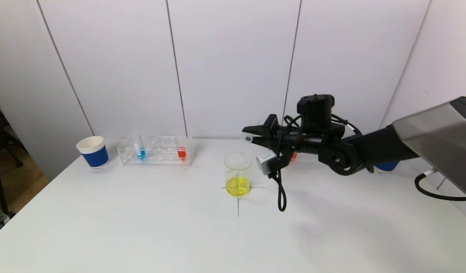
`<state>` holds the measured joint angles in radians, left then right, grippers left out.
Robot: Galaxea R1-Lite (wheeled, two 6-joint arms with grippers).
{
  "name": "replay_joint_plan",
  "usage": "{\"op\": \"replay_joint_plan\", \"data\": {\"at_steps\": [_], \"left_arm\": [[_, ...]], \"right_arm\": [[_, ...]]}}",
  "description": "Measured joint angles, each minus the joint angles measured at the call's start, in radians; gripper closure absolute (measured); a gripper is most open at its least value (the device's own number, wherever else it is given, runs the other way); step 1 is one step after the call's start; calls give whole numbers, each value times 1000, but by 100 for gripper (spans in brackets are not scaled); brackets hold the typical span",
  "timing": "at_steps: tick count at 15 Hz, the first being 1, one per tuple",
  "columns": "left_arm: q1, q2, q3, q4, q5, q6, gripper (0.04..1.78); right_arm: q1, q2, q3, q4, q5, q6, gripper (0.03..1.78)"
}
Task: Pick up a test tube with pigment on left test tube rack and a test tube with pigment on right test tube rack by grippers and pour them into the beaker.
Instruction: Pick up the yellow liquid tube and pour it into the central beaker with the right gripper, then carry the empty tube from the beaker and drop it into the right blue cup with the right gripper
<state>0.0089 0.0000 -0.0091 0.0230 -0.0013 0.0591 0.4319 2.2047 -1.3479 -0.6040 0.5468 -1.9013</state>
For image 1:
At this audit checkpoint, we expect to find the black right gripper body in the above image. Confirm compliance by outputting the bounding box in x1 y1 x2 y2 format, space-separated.
263 114 303 155

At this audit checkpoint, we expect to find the clear glass beaker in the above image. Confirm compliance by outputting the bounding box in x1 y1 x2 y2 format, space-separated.
224 152 253 197

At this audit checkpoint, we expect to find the test tube with blue pigment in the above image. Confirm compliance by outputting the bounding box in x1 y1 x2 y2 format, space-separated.
131 131 146 160

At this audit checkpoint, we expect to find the blue white paper cup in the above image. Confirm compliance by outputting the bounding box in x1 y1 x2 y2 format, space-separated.
76 136 109 169
374 161 401 173

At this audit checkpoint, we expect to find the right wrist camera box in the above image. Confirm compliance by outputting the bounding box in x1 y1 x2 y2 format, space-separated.
256 151 278 175

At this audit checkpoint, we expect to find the black looped camera cable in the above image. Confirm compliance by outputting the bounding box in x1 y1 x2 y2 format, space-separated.
270 167 287 212

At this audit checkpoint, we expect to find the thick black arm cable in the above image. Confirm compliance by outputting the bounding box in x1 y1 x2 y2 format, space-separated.
414 173 466 201

